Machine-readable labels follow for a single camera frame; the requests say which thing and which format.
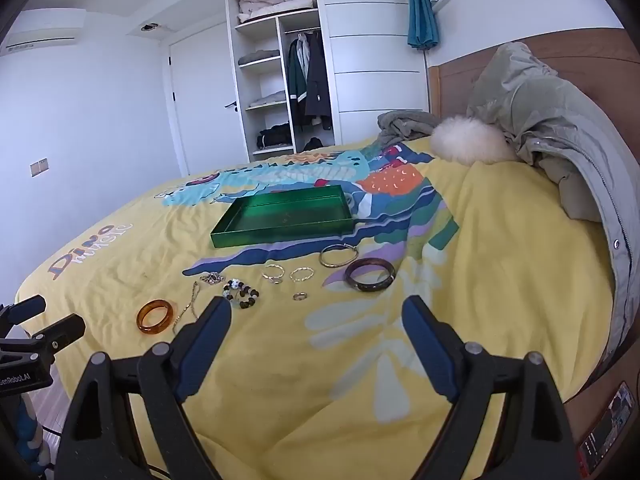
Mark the hanging green jacket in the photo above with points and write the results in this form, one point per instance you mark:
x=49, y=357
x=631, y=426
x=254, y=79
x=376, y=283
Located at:
x=295, y=85

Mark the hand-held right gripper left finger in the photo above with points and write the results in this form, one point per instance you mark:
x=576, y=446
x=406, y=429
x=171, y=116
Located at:
x=200, y=347

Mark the ceiling vent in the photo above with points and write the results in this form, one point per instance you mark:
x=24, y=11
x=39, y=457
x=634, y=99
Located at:
x=149, y=26

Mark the folded light clothes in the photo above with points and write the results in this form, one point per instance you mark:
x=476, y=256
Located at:
x=267, y=100

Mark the grey padded jacket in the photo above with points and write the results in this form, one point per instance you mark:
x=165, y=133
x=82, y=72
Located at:
x=550, y=110

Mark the colourful printed box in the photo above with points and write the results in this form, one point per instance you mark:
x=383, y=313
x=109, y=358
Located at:
x=607, y=430

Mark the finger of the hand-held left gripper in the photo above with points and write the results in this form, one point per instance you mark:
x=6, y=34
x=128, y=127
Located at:
x=22, y=310
x=62, y=332

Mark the hanging dark grey jacket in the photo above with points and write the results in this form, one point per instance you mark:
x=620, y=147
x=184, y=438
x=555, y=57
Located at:
x=317, y=80

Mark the green tray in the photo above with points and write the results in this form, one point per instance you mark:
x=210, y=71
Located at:
x=285, y=215

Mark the grey crumpled cloth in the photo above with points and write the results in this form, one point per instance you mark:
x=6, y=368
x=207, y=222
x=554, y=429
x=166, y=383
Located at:
x=405, y=127

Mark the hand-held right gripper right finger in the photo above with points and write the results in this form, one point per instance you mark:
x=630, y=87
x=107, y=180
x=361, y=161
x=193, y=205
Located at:
x=430, y=350

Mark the black cloth bundle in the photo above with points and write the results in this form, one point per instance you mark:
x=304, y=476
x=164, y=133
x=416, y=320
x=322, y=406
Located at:
x=313, y=144

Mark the dark brown bangle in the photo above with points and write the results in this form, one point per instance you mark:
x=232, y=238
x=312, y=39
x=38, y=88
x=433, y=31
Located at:
x=367, y=287

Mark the teal towel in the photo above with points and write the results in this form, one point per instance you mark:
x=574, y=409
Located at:
x=422, y=5

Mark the wide silver bangle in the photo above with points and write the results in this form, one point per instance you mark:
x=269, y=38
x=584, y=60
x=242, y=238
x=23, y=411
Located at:
x=325, y=262

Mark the white door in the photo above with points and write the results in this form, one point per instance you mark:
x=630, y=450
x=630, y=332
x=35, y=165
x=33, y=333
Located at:
x=205, y=110

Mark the wooden headboard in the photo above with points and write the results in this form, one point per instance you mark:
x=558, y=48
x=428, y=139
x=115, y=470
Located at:
x=450, y=85

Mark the white wardrobe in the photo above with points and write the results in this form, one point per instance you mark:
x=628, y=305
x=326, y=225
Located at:
x=372, y=60

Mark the amber bangle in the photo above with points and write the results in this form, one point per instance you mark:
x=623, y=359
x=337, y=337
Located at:
x=150, y=330

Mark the folded grey clothes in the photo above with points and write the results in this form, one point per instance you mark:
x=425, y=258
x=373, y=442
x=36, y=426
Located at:
x=259, y=57

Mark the white fur trim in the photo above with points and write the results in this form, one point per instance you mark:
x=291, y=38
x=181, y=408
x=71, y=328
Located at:
x=470, y=140

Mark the white air conditioner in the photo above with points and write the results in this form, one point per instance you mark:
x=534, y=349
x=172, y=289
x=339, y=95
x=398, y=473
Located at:
x=42, y=30

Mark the black bag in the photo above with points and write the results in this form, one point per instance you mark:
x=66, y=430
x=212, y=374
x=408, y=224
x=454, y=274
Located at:
x=274, y=136

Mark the wall light switch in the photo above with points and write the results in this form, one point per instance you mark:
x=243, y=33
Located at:
x=39, y=167

